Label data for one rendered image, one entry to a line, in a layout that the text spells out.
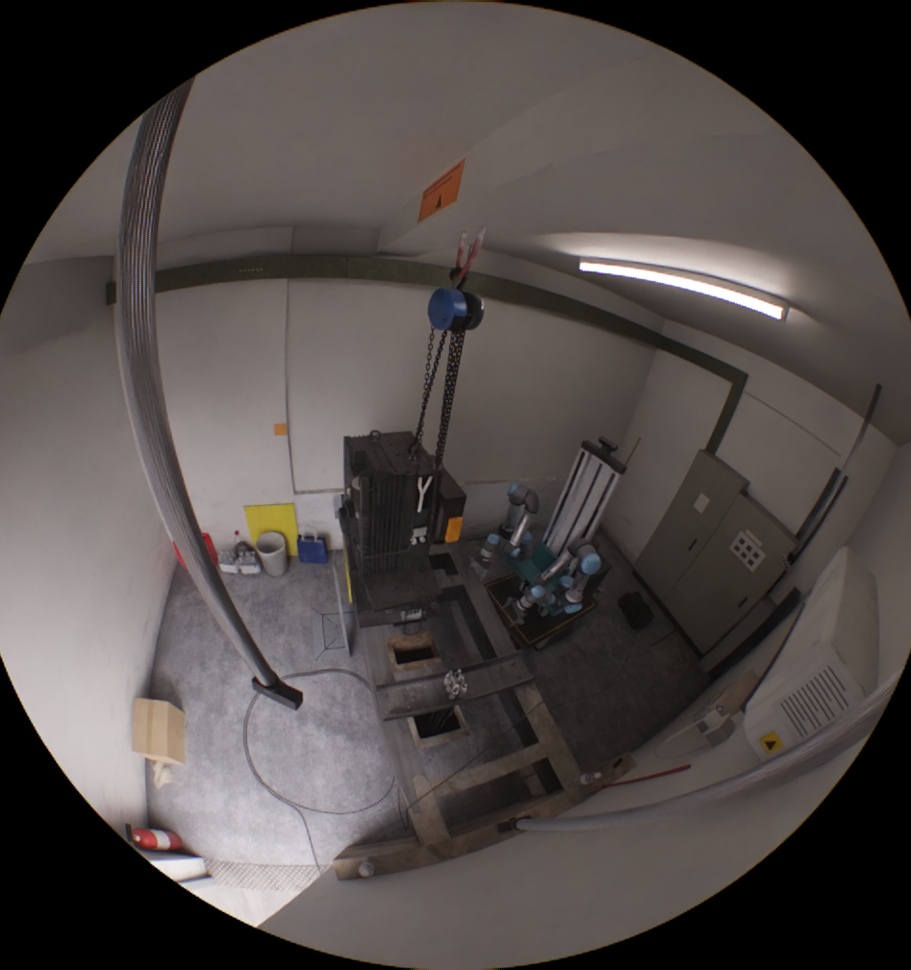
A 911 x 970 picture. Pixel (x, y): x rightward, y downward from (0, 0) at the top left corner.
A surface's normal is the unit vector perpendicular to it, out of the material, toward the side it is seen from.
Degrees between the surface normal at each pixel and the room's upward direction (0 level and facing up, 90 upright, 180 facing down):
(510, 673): 0
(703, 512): 90
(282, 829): 0
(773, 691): 90
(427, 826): 0
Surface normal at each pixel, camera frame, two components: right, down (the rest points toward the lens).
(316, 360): 0.33, 0.57
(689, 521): -0.93, 0.05
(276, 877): 0.17, -0.82
